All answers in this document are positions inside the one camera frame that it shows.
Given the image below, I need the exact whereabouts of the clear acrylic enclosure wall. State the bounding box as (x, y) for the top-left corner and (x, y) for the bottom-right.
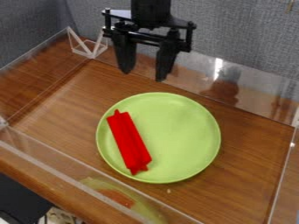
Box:
(0, 30), (299, 224)

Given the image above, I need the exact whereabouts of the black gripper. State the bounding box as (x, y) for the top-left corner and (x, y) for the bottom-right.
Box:
(101, 0), (196, 81)

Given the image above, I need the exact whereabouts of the red plastic carrot block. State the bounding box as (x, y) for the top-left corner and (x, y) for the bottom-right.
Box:
(106, 109), (152, 175)

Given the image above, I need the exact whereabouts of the clear acrylic corner bracket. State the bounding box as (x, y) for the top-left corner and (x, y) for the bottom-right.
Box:
(66, 26), (108, 60)

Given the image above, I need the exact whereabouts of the light green round plate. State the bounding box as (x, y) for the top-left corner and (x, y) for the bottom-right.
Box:
(96, 92), (221, 184)

